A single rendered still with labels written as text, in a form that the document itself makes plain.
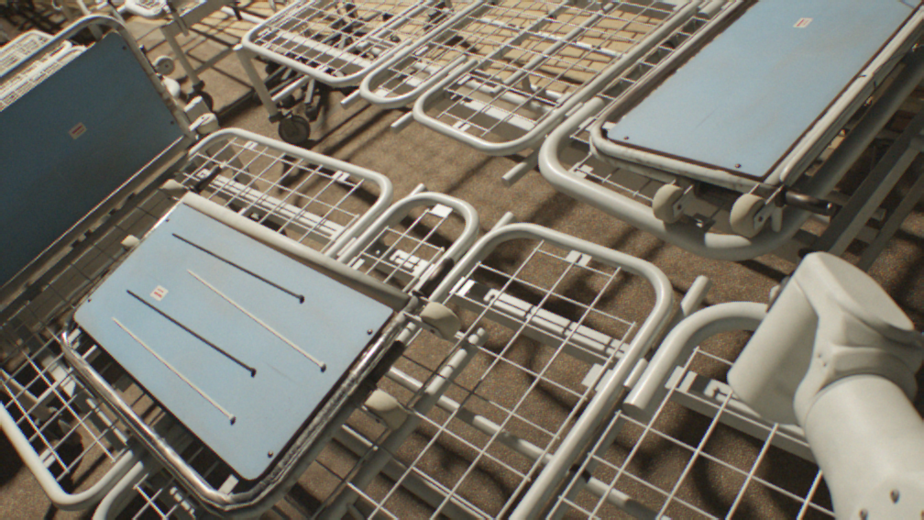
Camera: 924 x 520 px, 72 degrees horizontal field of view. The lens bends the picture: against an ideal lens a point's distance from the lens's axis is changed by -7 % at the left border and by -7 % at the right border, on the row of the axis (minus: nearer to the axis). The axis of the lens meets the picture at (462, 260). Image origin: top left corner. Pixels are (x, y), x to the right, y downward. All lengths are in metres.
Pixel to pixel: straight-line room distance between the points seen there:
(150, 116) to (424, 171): 0.90
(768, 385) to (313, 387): 0.71
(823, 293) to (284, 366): 0.84
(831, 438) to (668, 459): 1.08
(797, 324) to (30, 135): 1.67
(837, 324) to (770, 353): 0.08
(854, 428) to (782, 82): 1.01
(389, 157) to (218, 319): 1.31
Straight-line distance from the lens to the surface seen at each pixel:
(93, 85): 1.88
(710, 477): 1.48
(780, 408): 0.55
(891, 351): 0.48
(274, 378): 1.12
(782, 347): 0.53
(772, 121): 1.26
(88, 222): 1.94
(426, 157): 2.37
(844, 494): 0.41
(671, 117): 1.32
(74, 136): 1.88
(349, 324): 1.10
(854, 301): 0.48
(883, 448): 0.41
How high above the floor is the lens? 1.34
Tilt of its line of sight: 43 degrees down
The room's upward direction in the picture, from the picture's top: 22 degrees counter-clockwise
